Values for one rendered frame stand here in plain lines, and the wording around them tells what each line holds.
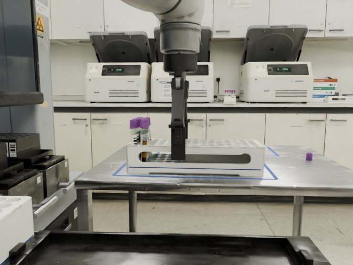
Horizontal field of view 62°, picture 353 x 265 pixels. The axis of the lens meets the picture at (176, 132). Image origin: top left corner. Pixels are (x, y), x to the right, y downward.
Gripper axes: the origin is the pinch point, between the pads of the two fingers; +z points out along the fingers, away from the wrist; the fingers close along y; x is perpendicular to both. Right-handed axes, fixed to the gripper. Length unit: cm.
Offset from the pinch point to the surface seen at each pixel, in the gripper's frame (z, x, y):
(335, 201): 86, -126, 202
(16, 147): 1.5, 40.8, 1.8
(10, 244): 4.4, 15.9, -37.9
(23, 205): 1.3, 16.0, -34.9
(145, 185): 6.3, 6.0, -11.0
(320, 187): 5.7, -27.2, -10.9
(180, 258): 7.1, -2.5, -34.6
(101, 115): 9, 84, 189
